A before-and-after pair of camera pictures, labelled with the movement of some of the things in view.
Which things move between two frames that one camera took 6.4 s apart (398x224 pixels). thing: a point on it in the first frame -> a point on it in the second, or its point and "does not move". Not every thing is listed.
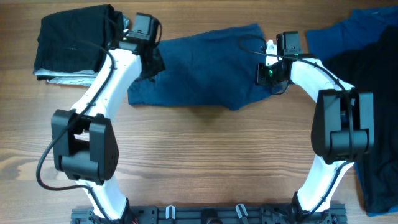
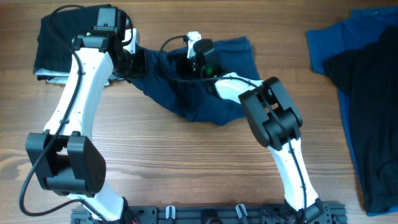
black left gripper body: [158, 65] -> [134, 65]
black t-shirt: [374, 68] does not move
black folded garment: [77, 39] does not move
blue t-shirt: [360, 25] does not move
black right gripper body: [268, 77] -> [188, 65]
